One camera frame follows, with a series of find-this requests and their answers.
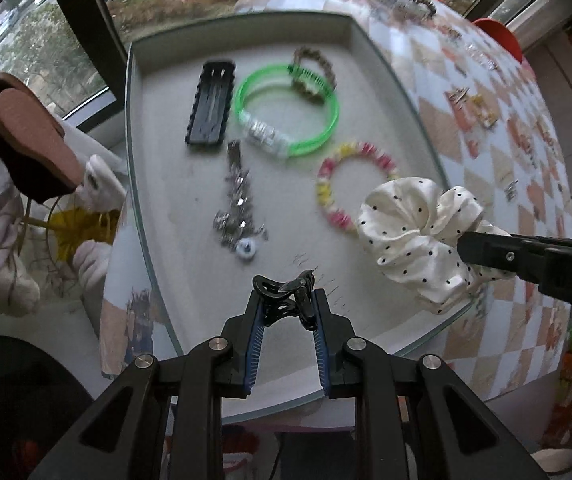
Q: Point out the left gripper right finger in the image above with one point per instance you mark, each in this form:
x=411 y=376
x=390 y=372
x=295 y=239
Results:
x=338 y=377

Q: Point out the checkered floral tablecloth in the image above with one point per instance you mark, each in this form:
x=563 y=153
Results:
x=501 y=145

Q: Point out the white polka dot scrunchie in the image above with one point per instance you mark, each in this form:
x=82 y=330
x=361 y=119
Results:
x=410 y=226

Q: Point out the red plastic stool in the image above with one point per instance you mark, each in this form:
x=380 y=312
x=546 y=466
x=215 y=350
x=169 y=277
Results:
x=502 y=35

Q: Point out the white plush toy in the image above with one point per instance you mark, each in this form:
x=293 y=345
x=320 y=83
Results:
x=102 y=196

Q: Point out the small black claw clip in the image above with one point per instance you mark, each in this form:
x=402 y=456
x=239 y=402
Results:
x=293 y=299

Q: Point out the black scalloped snap hair clip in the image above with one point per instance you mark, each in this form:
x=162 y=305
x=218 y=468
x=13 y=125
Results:
x=209 y=114

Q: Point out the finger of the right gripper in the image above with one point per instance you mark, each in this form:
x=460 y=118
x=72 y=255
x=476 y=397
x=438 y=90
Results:
x=493 y=251

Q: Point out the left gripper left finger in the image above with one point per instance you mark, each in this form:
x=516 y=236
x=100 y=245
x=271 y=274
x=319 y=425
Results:
x=244 y=334

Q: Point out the grey-green shallow tray box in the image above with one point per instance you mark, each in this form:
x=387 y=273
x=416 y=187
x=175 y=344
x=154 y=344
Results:
x=178 y=190

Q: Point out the orange soled black slipper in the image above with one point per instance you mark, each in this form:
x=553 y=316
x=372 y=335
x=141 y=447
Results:
x=39 y=162

